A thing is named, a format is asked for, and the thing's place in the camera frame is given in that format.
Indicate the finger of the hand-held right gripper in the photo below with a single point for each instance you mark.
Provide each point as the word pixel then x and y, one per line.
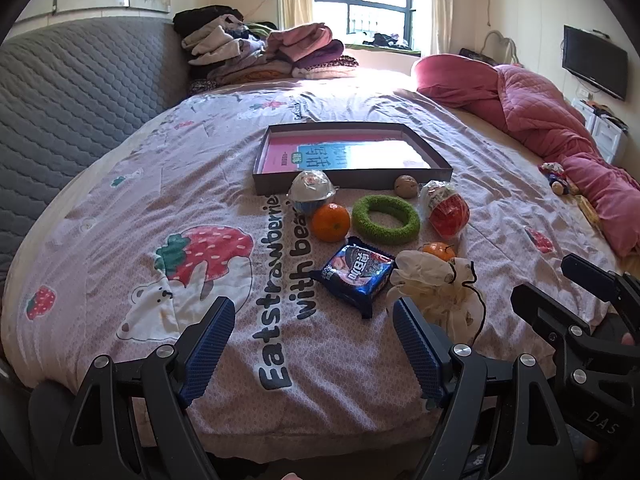
pixel 585 272
pixel 540 305

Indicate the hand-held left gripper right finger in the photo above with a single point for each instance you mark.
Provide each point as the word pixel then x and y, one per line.
pixel 417 355

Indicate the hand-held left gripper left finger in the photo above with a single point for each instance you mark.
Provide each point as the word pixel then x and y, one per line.
pixel 210 350

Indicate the blue cookie packet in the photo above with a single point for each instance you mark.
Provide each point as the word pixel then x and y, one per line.
pixel 355 272

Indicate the orange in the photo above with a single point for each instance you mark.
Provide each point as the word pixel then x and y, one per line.
pixel 330 222
pixel 437 250

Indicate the red egg-shaped plastic packet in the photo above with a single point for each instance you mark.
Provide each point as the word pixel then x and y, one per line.
pixel 447 212

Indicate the grey cardboard box pink bottom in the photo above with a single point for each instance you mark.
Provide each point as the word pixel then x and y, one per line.
pixel 350 177

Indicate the yellow packet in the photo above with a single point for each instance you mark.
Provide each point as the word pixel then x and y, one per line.
pixel 587 210

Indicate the beige bed sheet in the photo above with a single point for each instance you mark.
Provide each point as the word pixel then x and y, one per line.
pixel 515 160

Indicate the white plastic drawer unit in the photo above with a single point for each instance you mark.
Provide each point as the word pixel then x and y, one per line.
pixel 600 127

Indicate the pink quilt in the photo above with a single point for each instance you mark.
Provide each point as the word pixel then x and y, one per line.
pixel 550 120

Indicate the printed strawberry blanket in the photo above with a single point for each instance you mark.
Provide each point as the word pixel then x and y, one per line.
pixel 150 185

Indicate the black television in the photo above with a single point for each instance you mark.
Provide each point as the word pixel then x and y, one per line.
pixel 595 62

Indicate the pink pillow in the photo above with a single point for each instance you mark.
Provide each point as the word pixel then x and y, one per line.
pixel 450 77

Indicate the grey quilted headboard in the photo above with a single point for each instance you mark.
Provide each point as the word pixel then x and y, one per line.
pixel 75 110

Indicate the green sill mat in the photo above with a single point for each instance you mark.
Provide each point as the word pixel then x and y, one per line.
pixel 380 49

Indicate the pile of folded clothes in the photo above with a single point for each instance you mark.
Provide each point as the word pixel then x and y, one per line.
pixel 280 55

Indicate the dark clothes heap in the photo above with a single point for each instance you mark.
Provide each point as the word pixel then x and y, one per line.
pixel 385 39

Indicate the white heart-shaped metal frame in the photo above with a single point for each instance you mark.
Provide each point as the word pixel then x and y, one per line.
pixel 512 47

